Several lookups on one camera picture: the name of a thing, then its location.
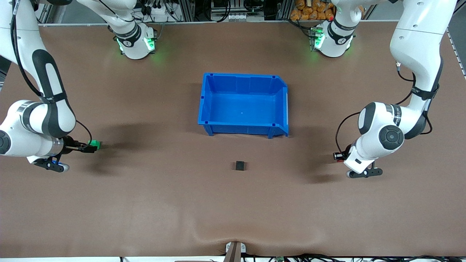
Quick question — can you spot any grey table edge clamp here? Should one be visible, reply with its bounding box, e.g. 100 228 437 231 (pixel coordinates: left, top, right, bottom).
224 241 247 262

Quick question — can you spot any bag of orange items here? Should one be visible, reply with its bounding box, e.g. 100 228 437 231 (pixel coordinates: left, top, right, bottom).
290 0 336 21

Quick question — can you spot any white power strip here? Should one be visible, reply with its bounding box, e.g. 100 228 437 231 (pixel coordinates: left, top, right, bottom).
143 0 174 23

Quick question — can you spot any blue plastic storage bin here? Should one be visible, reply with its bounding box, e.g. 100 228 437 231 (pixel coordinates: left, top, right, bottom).
198 72 289 139

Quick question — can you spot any grey electronics box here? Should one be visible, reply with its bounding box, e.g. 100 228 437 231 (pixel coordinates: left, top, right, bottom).
210 0 265 23

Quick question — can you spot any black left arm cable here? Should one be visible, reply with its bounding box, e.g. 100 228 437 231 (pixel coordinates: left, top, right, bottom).
334 61 434 155

